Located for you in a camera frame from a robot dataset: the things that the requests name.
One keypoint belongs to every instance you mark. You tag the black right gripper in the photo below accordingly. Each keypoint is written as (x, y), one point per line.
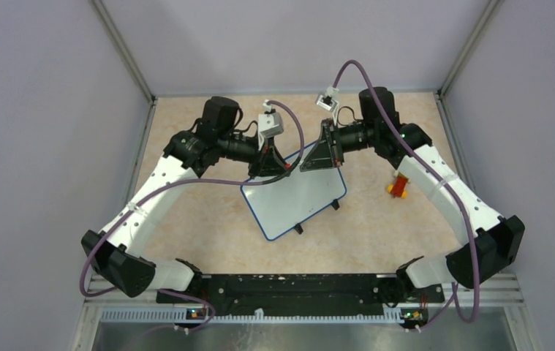
(325, 154)

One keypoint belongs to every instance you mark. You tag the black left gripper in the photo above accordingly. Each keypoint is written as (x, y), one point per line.
(270, 162)

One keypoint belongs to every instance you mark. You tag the blue framed whiteboard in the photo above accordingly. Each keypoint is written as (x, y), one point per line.
(279, 206)

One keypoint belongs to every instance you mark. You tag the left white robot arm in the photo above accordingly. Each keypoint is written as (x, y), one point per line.
(114, 254)

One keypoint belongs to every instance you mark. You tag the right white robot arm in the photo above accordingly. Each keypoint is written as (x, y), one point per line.
(489, 241)

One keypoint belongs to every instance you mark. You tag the colourful toy block figure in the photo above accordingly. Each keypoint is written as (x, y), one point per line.
(398, 189)

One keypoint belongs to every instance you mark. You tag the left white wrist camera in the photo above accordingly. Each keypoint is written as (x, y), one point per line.
(270, 123)

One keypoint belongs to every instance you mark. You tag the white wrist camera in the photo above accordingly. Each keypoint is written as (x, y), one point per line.
(328, 100)
(270, 123)

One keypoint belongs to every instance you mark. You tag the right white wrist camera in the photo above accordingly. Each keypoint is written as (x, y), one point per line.
(328, 100)

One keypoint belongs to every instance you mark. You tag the white slotted cable duct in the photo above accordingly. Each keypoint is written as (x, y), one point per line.
(183, 316)

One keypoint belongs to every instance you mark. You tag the aluminium frame rail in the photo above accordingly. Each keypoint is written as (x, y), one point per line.
(501, 325)

